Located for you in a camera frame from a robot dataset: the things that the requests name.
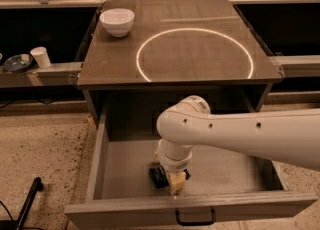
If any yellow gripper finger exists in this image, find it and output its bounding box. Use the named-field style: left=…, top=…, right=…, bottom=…
left=167, top=172, right=186, bottom=195

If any white paper cup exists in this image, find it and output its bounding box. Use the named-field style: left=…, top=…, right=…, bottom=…
left=30, top=46, right=51, bottom=68

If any open grey top drawer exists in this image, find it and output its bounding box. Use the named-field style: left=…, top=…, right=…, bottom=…
left=64, top=87, right=319, bottom=230

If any grey side shelf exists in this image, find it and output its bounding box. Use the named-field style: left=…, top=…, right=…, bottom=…
left=0, top=62, right=83, bottom=88

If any white ceramic bowl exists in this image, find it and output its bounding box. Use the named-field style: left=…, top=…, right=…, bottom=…
left=99, top=8, right=135, bottom=37

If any black drawer handle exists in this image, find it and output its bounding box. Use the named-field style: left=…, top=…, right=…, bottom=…
left=175, top=208, right=216, bottom=227

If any blueberry rxbar dark wrapper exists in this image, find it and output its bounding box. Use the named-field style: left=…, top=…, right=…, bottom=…
left=149, top=166, right=190, bottom=189

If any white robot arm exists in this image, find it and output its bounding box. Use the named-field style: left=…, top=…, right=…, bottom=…
left=156, top=96, right=320, bottom=195

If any black stand leg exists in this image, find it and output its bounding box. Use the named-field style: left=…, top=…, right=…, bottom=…
left=0, top=177, right=44, bottom=230

